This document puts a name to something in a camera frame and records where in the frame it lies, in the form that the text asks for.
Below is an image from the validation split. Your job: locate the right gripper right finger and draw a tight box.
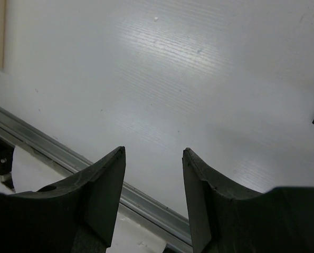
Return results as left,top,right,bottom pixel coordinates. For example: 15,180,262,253
182,148,314,252

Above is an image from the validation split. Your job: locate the aluminium table rail frame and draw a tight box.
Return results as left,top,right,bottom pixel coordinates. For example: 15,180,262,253
0,107,193,252

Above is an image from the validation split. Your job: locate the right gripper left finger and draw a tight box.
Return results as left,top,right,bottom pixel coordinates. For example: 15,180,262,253
0,147,126,252

